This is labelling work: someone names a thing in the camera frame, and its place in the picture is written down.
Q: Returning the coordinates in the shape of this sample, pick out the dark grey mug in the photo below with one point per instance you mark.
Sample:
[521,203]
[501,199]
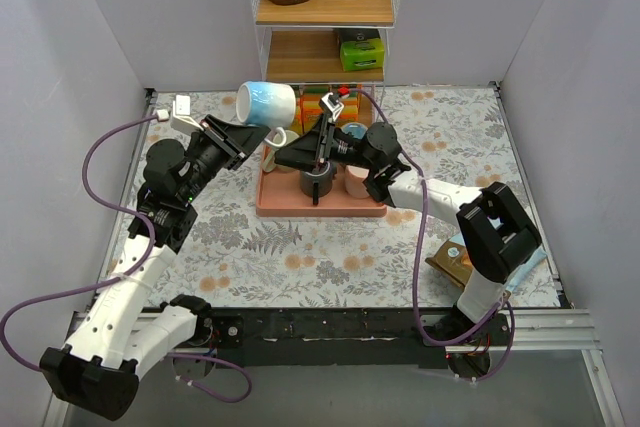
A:
[317,183]

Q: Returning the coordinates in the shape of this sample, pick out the chips bag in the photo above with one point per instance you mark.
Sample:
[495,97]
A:
[453,261]

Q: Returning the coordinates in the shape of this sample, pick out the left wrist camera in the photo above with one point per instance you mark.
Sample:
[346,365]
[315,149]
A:
[179,116]

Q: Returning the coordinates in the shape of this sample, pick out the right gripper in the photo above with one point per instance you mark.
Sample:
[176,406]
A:
[324,145]

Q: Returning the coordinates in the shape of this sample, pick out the aluminium frame rail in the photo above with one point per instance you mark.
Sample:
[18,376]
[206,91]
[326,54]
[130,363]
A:
[533,329]

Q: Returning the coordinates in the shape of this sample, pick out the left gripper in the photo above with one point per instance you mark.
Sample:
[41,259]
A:
[226,142]

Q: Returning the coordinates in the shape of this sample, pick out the dark tissue pack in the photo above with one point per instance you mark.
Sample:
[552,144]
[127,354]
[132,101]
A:
[356,34]

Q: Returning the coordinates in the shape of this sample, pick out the green tissue pack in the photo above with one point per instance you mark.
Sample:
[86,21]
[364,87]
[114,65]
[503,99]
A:
[362,55]

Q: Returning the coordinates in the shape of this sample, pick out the blue floral mug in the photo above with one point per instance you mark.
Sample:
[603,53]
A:
[355,129]

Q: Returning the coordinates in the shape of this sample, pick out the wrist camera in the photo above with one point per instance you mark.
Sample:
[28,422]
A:
[332,103]
[179,116]

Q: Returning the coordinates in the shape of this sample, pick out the white blue mug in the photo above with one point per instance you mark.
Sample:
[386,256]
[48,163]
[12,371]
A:
[266,110]

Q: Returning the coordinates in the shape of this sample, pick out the floral table mat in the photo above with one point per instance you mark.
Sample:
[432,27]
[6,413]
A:
[234,258]

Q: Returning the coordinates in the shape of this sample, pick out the white wire shelf rack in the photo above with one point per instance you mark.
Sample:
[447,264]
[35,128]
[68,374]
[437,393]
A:
[297,45]

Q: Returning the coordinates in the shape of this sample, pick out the pink mug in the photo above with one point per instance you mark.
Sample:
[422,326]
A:
[354,182]

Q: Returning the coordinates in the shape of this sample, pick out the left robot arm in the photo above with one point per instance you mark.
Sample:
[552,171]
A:
[101,364]

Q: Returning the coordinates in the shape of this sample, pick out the green mug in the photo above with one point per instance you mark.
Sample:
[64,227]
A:
[280,139]

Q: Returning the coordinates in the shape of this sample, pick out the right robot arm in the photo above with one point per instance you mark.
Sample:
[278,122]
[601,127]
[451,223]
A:
[498,234]

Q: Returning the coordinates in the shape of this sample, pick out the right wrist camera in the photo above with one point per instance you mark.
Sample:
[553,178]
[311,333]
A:
[332,103]

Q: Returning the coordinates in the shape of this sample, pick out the pink tray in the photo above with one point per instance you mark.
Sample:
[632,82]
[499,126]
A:
[278,194]

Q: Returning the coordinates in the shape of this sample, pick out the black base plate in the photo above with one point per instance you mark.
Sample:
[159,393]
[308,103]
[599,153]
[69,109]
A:
[292,352]

